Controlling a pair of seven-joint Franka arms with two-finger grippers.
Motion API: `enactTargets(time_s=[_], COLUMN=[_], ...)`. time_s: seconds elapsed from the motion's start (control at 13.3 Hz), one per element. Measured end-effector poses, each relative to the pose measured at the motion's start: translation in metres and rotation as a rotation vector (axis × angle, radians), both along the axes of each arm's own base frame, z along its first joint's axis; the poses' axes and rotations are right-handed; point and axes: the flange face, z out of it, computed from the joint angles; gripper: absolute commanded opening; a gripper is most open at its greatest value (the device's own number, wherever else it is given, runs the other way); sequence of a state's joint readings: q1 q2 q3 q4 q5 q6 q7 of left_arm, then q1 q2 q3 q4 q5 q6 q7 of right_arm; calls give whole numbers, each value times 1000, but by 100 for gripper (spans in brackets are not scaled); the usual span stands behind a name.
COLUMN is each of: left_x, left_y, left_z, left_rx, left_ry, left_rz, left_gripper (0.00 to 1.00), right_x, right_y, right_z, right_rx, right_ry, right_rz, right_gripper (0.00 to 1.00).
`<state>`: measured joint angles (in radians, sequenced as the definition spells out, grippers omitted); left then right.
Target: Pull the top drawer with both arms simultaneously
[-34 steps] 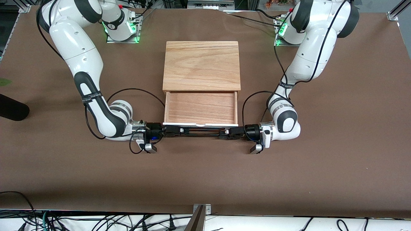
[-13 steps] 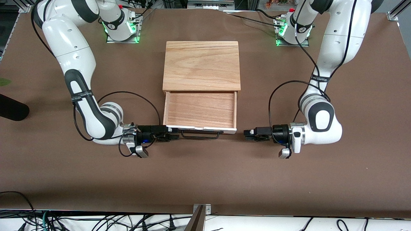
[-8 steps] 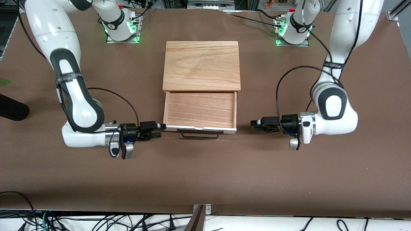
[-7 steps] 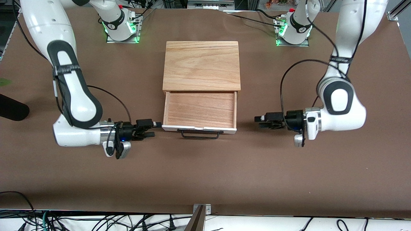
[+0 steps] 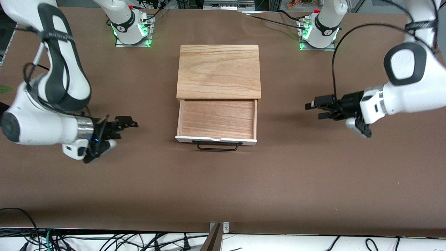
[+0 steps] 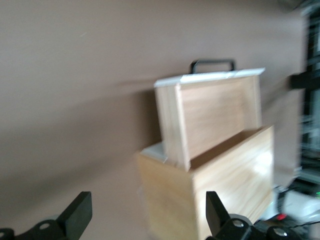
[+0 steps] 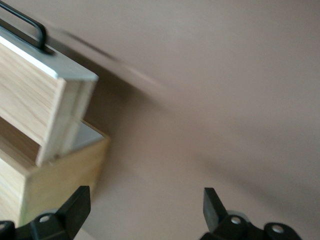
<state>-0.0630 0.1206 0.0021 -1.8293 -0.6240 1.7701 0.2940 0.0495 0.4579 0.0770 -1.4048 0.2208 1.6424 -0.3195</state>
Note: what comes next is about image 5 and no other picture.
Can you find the grey power strip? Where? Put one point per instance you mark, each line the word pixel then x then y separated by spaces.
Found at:
pixel 228 5

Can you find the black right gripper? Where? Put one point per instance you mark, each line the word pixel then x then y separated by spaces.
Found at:
pixel 106 128

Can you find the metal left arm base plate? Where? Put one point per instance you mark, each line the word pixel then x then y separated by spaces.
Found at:
pixel 303 45

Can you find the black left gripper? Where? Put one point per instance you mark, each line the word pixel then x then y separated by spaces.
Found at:
pixel 351 100

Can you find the white-fronted wooden drawer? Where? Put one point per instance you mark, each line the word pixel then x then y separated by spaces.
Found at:
pixel 217 118

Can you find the small metal bracket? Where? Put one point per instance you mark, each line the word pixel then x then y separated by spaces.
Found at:
pixel 225 227

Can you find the green leaf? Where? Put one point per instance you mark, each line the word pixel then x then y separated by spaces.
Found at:
pixel 5 89

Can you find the grey angled strut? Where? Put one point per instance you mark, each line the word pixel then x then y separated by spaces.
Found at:
pixel 212 242

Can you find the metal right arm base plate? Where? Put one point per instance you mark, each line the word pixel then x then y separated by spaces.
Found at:
pixel 148 38

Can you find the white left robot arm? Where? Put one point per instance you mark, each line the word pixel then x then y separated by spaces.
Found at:
pixel 411 94

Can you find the brown table cover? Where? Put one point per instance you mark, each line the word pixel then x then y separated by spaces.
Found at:
pixel 223 174

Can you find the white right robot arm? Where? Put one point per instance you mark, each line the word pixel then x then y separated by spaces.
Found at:
pixel 38 125

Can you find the wooden drawer cabinet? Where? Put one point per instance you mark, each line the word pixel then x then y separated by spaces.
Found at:
pixel 218 71

